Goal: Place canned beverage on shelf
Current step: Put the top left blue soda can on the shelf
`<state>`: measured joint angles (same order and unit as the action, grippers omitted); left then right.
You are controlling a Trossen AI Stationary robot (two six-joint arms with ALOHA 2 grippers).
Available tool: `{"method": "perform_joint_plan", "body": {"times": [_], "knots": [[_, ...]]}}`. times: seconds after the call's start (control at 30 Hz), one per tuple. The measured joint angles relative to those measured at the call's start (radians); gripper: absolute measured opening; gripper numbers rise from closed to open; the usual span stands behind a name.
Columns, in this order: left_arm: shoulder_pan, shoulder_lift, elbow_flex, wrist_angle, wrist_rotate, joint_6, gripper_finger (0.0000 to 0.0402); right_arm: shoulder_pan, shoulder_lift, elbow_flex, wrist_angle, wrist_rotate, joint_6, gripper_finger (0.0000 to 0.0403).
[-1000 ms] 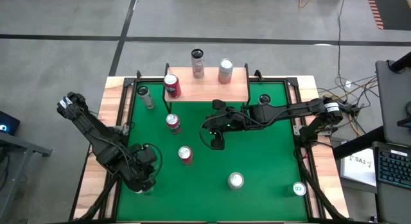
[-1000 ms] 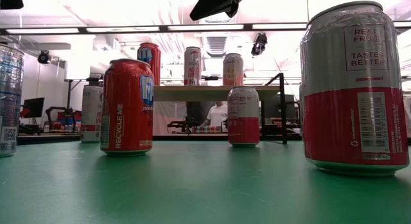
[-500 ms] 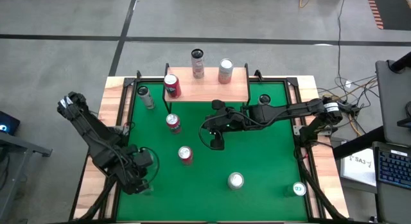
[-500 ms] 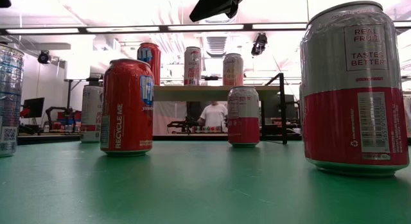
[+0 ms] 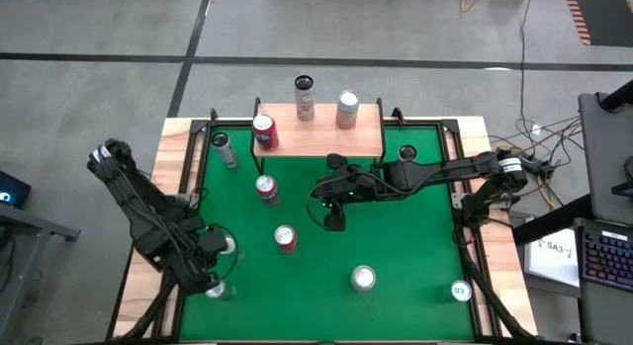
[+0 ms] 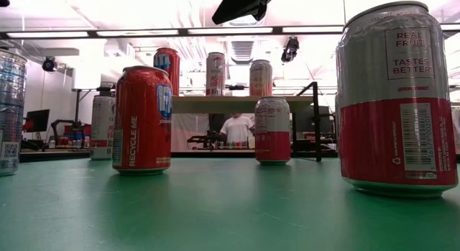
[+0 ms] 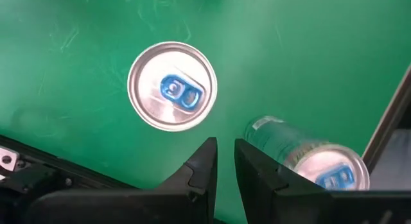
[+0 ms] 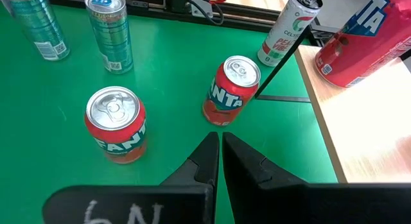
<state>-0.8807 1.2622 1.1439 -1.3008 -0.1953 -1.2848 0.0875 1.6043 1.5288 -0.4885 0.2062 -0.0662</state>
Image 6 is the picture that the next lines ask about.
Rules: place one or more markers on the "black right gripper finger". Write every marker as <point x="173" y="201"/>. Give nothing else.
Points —
<point x="240" y="4"/>

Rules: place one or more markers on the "red Fanta can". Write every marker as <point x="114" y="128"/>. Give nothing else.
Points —
<point x="170" y="62"/>
<point x="142" y="128"/>

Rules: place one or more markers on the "white orange Spindrift can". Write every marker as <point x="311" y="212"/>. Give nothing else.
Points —
<point x="260" y="78"/>

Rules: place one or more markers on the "black background robot arm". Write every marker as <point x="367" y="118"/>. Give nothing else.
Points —
<point x="208" y="137"/>
<point x="54" y="127"/>

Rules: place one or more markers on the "wooden shelf black metal frame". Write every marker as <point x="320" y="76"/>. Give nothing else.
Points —
<point x="223" y="104"/>

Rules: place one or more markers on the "white red Spindrift can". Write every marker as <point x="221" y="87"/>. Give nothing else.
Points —
<point x="395" y="118"/>
<point x="272" y="136"/>

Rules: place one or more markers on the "black hanging camera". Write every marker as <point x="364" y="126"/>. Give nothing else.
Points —
<point x="290" y="49"/>

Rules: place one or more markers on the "ceiling air vent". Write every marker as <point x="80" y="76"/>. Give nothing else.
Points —
<point x="241" y="49"/>

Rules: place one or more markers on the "person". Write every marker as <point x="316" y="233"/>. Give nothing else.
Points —
<point x="237" y="130"/>

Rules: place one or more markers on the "green table mat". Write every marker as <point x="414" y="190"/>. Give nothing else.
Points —
<point x="230" y="215"/>

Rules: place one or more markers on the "black overhead light bar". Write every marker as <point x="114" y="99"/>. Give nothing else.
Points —
<point x="182" y="31"/>

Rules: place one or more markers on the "black dome camera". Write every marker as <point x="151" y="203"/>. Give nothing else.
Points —
<point x="49" y="64"/>

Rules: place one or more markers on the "blue silver Red Bull can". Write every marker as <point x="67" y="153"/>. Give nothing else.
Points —
<point x="10" y="118"/>

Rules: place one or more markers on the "black background monitor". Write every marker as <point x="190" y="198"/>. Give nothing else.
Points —
<point x="37" y="121"/>

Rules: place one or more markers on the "black aluminium table frame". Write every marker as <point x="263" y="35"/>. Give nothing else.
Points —
<point x="54" y="155"/>

